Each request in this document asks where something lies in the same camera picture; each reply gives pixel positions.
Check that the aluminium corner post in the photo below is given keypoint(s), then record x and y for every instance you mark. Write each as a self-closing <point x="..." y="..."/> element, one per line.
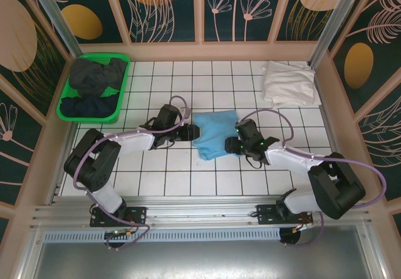
<point x="54" y="15"/>
<point x="341" y="15"/>

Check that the grey metal sheet panel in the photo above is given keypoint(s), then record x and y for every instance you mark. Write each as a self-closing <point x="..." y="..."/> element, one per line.
<point x="200" y="260"/>

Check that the folded white t-shirt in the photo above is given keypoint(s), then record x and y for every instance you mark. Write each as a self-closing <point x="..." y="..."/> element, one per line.
<point x="288" y="83"/>

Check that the green plastic basket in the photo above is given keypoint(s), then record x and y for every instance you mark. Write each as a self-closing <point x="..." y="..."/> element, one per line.
<point x="120" y="87"/>

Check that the light blue printed t-shirt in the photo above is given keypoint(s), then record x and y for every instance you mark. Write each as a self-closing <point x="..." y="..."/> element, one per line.
<point x="213" y="131"/>

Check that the crumpled navy t-shirt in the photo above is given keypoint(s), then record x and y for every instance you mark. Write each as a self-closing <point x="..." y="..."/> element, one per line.
<point x="84" y="106"/>

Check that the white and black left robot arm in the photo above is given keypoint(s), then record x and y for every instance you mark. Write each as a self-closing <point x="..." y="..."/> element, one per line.
<point x="134" y="139"/>

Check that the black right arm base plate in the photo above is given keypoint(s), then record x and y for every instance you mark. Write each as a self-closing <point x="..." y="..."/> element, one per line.
<point x="266" y="214"/>

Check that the small circuit board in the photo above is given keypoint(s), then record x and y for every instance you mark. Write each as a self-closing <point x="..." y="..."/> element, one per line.
<point x="117" y="234"/>

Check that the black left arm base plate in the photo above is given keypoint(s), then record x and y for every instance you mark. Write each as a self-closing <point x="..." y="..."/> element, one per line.
<point x="134" y="216"/>

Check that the crumpled grey t-shirt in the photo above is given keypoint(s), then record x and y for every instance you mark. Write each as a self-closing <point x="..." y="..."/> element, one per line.
<point x="91" y="76"/>

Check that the aluminium mounting rail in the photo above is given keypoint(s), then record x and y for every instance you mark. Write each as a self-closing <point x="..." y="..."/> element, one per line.
<point x="200" y="208"/>

